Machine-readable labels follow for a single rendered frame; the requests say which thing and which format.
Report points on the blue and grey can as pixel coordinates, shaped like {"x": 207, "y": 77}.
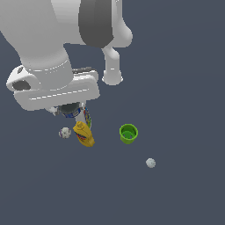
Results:
{"x": 69, "y": 110}

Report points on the plain white ball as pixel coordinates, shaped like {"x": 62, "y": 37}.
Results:
{"x": 150, "y": 163}

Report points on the white ball with purple marks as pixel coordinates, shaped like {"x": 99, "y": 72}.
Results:
{"x": 65, "y": 133}

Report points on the colourful printed box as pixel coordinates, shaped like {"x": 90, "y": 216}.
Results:
{"x": 87, "y": 117}

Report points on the green cup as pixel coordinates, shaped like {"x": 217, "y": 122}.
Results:
{"x": 128, "y": 133}

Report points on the yellow mustard bottle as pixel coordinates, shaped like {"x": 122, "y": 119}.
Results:
{"x": 83, "y": 135}

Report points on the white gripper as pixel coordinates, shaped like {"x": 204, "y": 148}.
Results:
{"x": 58, "y": 95}

